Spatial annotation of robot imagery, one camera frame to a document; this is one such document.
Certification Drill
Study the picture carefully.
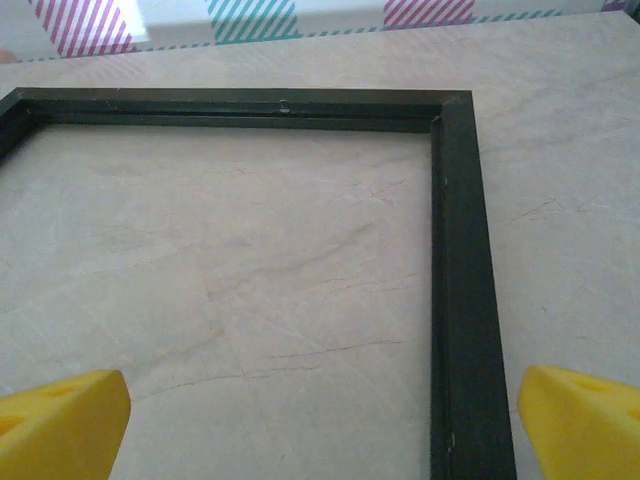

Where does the black picture frame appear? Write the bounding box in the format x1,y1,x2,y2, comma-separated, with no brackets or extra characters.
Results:
0,87,519,480

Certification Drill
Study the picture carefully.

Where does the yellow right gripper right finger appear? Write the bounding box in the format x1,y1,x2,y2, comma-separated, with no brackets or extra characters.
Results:
516,364,640,480

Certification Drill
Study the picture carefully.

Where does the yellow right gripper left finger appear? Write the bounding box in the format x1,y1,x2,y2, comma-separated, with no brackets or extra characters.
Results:
0,368,133,480

